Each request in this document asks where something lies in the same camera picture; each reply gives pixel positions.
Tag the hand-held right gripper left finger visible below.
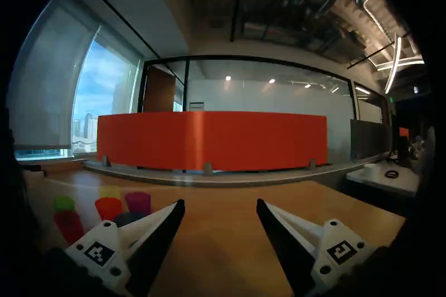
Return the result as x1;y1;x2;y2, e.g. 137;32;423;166
65;199;186;297

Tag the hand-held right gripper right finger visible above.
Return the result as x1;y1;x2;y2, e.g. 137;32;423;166
256;198;378;297

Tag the blue plastic cup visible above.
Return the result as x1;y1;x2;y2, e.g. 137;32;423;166
113;212;145;228

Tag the orange plastic cup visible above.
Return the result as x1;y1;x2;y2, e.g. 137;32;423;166
94;197;123;222

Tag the red plastic cup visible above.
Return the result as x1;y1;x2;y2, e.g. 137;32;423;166
53;210;85;246

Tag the yellow plastic cup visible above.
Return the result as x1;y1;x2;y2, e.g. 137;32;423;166
98;185;122;200

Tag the purple plastic cup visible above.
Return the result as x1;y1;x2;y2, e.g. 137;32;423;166
124;192;152;216

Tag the green plastic cup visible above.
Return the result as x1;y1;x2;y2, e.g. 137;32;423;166
53;195;76;213

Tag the white desk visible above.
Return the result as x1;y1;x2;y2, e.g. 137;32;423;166
346;161;420;197

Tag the grey desk screen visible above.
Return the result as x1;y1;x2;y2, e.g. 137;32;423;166
350;119;391;160

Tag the red desk screen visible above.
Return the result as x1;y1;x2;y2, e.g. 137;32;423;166
82;110;349;186

